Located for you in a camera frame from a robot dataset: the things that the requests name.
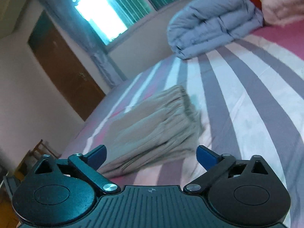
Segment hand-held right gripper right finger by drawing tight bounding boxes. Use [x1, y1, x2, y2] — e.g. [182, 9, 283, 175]
[185, 145, 272, 193]

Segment wooden chair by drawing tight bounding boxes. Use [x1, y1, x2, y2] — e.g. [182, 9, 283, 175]
[17, 139, 60, 173]

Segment brown wooden door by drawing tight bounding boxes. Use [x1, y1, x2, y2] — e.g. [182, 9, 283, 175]
[28, 11, 106, 121]

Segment folded pale pink blanket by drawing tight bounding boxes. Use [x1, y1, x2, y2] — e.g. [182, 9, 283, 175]
[261, 0, 304, 27]

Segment folded blue-grey duvet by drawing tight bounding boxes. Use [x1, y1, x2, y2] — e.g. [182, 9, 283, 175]
[167, 0, 264, 60]

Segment window with green shutters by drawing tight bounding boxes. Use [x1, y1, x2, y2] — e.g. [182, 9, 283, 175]
[66, 0, 214, 46]

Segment grey curtain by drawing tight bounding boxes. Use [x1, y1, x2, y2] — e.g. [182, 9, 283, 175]
[33, 0, 127, 89]

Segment khaki pants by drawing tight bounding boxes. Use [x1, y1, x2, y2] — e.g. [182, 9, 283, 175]
[97, 85, 207, 178]

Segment pink grey striped bed sheet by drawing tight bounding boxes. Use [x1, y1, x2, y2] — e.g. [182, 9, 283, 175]
[53, 25, 304, 228]

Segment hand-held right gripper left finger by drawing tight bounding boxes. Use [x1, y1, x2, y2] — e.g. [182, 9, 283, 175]
[33, 145, 118, 193]

